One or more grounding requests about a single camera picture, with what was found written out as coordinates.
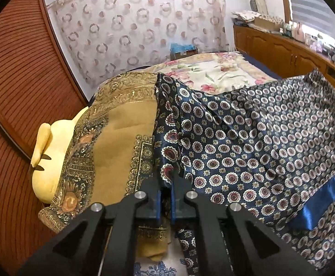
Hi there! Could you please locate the navy medallion print satin garment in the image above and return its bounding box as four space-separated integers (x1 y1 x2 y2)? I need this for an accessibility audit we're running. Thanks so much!
152 68 335 276

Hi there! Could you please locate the pink bottle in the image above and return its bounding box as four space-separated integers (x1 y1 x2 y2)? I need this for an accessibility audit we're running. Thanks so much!
295 23 306 42

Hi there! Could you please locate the box with blue contents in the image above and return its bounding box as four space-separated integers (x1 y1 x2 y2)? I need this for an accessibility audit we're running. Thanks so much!
170 43 199 62

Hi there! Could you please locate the cream floral blanket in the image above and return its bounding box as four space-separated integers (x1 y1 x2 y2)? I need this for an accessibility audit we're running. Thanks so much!
136 52 278 96

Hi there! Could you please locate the stack of patterned cloths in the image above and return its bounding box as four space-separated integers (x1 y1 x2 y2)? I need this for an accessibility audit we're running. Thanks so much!
231 10 262 25

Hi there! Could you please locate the wooden louvered wardrobe door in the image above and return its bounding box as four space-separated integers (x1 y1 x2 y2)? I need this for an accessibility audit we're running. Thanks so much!
0 0 89 161
0 78 58 275

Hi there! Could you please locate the wooden sideboard cabinet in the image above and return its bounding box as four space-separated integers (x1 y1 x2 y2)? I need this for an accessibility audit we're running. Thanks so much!
233 24 335 104

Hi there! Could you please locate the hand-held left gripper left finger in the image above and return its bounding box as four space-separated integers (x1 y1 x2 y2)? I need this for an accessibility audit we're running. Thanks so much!
18 178 164 276

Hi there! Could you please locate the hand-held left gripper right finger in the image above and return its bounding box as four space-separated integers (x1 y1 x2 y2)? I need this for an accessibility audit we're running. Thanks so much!
170 175 320 276

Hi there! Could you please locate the brown cardboard box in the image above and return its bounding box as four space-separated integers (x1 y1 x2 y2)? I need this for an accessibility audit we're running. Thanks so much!
254 16 283 33

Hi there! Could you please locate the golden patterned cloth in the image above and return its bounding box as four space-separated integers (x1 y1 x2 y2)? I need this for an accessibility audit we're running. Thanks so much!
38 72 176 263

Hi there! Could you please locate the yellow plush toy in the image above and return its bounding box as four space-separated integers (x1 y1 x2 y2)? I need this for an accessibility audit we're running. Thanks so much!
31 106 89 205

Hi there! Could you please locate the ring print sheer curtain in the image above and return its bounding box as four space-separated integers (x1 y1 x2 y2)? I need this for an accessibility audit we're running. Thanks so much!
47 0 230 88

